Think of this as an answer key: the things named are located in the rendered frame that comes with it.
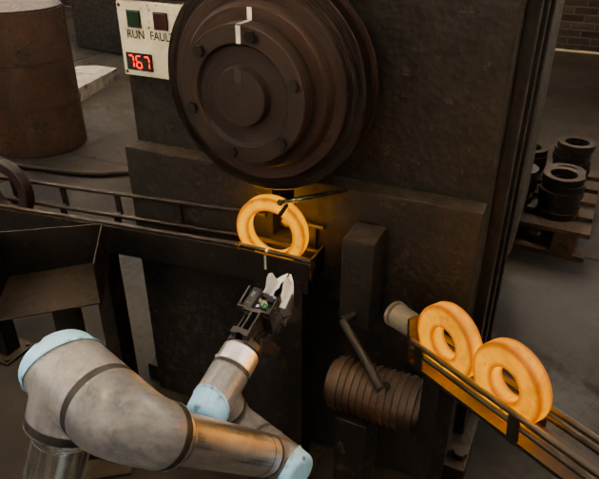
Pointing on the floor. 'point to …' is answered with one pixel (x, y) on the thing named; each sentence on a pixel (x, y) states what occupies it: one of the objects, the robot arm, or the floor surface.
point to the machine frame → (365, 203)
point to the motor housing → (367, 412)
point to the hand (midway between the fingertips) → (287, 280)
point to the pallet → (561, 198)
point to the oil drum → (29, 79)
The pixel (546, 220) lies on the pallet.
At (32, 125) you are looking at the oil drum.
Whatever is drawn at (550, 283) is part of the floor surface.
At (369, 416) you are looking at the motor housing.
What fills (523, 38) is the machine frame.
